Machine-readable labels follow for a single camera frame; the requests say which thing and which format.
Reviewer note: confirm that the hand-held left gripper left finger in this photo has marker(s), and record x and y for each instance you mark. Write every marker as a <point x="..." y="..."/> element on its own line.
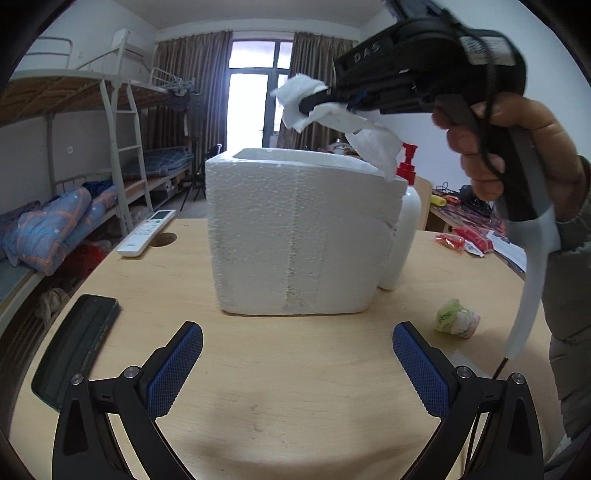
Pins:
<point x="178" y="369"/>

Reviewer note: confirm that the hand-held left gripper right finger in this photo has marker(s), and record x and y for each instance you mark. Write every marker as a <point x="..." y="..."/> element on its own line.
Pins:
<point x="418" y="369"/>

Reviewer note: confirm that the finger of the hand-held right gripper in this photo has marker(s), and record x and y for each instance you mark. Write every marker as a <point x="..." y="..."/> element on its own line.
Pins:
<point x="316" y="99"/>

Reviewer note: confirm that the white tissue paper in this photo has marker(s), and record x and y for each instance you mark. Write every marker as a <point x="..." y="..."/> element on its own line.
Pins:
<point x="295" y="92"/>

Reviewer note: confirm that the white foam box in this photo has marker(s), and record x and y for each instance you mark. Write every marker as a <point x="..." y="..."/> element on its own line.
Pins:
<point x="277" y="230"/>

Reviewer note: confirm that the person's right forearm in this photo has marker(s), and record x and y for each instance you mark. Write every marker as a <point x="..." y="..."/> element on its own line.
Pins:
<point x="572" y="300"/>

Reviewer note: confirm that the person's right hand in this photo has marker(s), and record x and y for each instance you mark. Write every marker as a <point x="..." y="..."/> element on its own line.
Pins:
<point x="554" y="138"/>

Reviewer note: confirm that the brown curtain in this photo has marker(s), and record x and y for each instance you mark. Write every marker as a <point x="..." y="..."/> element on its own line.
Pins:
<point x="203" y="92"/>
<point x="314" y="60"/>

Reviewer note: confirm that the crumpled green white wrapper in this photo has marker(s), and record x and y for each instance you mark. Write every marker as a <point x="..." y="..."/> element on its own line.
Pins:
<point x="457" y="318"/>

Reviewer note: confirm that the glass balcony door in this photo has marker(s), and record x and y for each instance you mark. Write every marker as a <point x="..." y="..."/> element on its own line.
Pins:
<point x="249" y="101"/>

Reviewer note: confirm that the black smartphone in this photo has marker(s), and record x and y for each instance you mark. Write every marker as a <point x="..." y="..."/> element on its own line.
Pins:
<point x="74" y="350"/>

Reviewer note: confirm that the white red pump bottle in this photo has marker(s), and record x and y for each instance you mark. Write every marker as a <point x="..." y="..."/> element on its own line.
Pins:
<point x="401" y="240"/>

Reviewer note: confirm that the orange snack packet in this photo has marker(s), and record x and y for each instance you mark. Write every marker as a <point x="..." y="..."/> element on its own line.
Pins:
<point x="450" y="242"/>

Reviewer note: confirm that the dark hanging clothes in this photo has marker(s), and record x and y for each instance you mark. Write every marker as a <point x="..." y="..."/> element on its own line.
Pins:
<point x="180" y="99"/>

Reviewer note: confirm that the yellow object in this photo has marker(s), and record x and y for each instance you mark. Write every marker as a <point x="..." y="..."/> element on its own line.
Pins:
<point x="438" y="200"/>

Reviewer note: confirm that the black folding chair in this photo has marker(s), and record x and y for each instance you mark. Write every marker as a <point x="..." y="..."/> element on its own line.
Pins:
<point x="203" y="177"/>

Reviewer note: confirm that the white remote control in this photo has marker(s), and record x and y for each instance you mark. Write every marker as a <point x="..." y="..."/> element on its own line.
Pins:
<point x="145" y="233"/>

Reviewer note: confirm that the red cloth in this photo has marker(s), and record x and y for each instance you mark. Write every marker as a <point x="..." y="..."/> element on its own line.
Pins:
<point x="85" y="263"/>

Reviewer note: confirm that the red white snack packet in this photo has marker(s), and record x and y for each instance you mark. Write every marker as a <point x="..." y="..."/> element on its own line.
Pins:
<point x="475" y="240"/>

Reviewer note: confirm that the beige cloth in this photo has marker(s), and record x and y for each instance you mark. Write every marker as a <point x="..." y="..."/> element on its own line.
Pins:
<point x="51" y="302"/>

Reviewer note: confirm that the printed paper leaflet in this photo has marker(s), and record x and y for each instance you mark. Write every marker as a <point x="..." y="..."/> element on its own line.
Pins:
<point x="508" y="251"/>

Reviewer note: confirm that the cluttered wooden desk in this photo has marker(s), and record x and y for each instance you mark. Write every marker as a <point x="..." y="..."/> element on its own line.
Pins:
<point x="466" y="212"/>

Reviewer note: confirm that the short metal bunk bed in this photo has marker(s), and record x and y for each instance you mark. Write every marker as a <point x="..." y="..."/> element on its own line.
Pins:
<point x="157" y="97"/>

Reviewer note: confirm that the blue plaid bedding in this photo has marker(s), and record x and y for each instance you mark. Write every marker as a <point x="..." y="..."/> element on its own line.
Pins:
<point x="159" y="161"/>

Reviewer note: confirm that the white air conditioner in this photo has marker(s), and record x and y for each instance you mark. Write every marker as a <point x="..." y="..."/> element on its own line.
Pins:
<point x="136" y="44"/>

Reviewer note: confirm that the white metal ladder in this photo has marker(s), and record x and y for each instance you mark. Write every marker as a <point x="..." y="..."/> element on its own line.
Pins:
<point x="134" y="152"/>

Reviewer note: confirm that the blue patterned quilt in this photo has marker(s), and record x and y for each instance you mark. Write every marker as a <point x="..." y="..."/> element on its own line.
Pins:
<point x="51" y="226"/>

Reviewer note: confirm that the long metal bunk bed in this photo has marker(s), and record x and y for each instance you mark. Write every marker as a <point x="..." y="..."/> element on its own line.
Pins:
<point x="55" y="92"/>

